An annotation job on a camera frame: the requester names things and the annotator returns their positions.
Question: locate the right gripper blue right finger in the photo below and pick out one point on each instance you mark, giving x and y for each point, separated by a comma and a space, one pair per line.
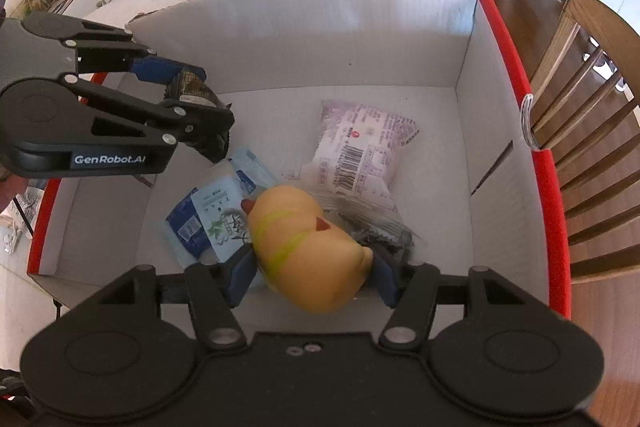
387, 277

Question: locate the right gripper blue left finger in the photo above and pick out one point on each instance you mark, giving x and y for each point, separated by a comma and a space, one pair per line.
241, 269

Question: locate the dark seaweed clear bag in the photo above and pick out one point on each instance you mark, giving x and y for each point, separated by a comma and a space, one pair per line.
373, 225

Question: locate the yellow duck plush toy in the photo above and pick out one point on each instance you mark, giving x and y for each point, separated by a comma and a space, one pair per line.
303, 255

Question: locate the blue wet wipe packet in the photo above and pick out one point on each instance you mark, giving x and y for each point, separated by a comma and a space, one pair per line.
182, 228

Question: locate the white red cardboard box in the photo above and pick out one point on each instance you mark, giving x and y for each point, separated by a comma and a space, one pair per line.
468, 184

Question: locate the pink white snack packet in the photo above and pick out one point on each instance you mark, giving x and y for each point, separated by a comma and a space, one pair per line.
358, 151

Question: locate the wooden chair right side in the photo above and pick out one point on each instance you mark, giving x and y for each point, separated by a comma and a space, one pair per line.
618, 41

